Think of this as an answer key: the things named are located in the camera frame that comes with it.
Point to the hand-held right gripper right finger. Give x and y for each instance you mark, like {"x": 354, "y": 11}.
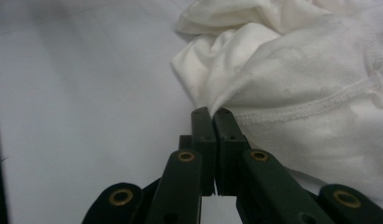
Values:
{"x": 230, "y": 155}

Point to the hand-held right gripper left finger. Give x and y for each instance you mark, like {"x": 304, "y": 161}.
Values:
{"x": 203, "y": 149}

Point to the white baby garment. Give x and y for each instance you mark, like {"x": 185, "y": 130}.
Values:
{"x": 289, "y": 77}

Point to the white table cover board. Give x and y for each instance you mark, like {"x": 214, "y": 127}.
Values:
{"x": 71, "y": 93}

